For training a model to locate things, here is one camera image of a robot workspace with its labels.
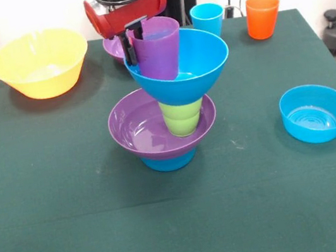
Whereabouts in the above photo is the orange cup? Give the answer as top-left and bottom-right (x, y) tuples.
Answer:
(243, 0), (286, 42)

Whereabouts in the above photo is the blue cup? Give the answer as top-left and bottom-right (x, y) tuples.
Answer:
(189, 0), (228, 42)

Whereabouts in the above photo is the dark green tablecloth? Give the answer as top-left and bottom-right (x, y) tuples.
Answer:
(0, 2), (336, 252)

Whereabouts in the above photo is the purple cup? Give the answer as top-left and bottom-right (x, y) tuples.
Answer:
(124, 13), (188, 87)

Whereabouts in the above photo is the large deep blue bowl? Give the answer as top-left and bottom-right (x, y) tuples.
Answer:
(120, 20), (237, 114)

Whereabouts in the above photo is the yellow bowl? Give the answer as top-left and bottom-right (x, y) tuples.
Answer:
(0, 23), (96, 106)

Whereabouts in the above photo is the small blue bowl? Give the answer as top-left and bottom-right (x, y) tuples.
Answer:
(276, 80), (336, 149)
(139, 147), (199, 176)

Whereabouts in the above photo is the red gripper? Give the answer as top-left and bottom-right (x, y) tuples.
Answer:
(82, 0), (177, 73)

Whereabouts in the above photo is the green cup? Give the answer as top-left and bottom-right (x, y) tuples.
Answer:
(164, 111), (206, 141)
(158, 94), (208, 124)

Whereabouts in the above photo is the purple bowl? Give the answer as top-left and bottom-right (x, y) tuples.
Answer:
(101, 34), (129, 68)
(103, 76), (224, 169)

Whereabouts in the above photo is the black power strip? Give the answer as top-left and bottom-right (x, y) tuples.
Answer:
(222, 3), (246, 19)

